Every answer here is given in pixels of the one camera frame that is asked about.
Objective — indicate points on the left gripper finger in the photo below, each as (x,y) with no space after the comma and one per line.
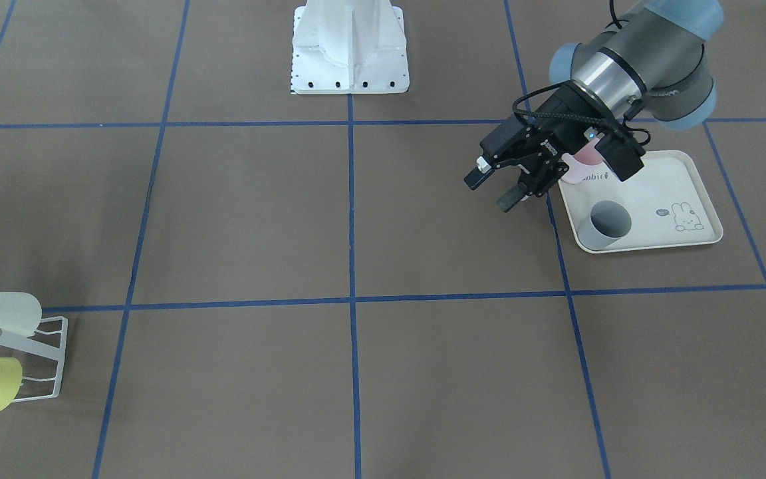
(512,197)
(479,174)

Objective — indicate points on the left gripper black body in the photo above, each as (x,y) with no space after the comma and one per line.
(561,118)

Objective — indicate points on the pink plastic cup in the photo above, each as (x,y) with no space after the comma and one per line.
(583,163)

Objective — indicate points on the white plastic cup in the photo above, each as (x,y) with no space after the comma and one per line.
(20,313)

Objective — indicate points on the grey plastic cup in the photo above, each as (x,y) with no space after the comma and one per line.
(604,224)

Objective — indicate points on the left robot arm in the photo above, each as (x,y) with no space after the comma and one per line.
(652,58)

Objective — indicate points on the white cartoon tray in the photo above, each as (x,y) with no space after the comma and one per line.
(667,200)

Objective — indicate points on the white wire cup rack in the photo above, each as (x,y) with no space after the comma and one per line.
(42,357)

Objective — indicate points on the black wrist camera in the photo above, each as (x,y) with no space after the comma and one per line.
(621,152)

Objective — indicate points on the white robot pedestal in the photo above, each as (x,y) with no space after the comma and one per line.
(349,47)

